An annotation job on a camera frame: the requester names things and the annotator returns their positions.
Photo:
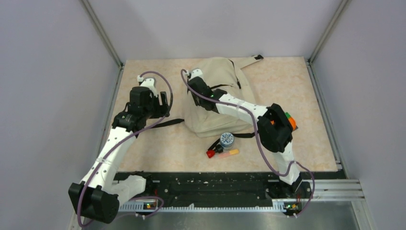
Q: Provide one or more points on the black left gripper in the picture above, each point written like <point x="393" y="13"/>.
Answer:
<point x="161" y="109"/>

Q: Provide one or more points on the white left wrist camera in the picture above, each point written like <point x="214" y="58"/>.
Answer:
<point x="149" y="82"/>

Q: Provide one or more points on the cream canvas backpack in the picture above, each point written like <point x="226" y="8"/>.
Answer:
<point x="218" y="73"/>

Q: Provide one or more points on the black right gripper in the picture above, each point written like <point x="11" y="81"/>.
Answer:
<point x="195" y="100"/>

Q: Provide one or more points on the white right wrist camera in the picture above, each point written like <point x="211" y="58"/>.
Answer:
<point x="190" y="74"/>

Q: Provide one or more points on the orange curved toy track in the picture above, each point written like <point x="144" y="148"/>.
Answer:
<point x="291" y="122"/>

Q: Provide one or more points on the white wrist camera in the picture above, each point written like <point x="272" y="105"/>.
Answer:
<point x="190" y="74"/>
<point x="149" y="82"/>

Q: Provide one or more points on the orange pink highlighter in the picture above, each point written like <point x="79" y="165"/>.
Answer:
<point x="228" y="153"/>

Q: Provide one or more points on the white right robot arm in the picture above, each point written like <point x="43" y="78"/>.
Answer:
<point x="272" y="128"/>

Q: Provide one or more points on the red black glue bottle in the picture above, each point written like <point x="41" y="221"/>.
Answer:
<point x="214" y="150"/>

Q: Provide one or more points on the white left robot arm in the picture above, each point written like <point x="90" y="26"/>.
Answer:
<point x="97" y="197"/>

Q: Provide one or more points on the aluminium frame rail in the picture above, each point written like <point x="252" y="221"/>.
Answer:
<point x="119" y="66"/>

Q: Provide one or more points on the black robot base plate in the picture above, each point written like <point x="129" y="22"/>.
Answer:
<point x="218" y="189"/>

